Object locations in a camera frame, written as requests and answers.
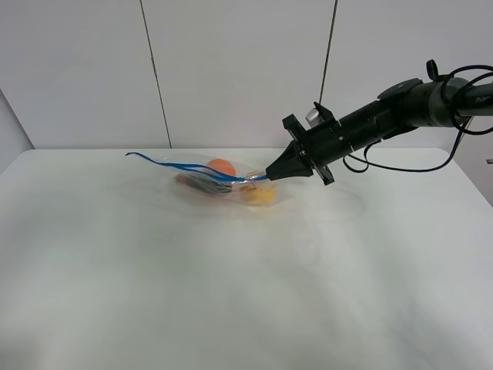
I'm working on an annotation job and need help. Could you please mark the yellow pear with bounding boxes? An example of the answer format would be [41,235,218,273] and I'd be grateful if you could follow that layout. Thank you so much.
[240,183,277,206]

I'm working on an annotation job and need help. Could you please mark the clear zip bag blue seal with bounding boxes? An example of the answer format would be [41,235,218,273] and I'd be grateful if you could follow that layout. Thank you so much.
[126,151,290,207]

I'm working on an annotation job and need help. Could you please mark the orange fruit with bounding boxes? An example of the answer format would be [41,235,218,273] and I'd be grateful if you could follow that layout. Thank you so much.
[204,158,236,180]

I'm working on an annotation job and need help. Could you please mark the dark purple eggplant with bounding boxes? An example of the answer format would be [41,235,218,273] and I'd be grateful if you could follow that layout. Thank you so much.
[174,174,232,197]

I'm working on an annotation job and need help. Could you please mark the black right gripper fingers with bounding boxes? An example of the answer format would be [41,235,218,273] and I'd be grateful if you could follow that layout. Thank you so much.
[266,142,314,181]

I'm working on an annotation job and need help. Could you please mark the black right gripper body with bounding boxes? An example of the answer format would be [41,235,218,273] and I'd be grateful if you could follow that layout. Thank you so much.
[282,102,344,185]

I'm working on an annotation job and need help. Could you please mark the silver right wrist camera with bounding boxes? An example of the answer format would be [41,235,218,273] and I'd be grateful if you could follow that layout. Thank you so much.
[305,108,324,128]

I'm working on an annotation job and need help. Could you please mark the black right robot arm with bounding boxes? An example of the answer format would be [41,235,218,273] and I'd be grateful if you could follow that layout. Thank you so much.
[266,73,492,185]

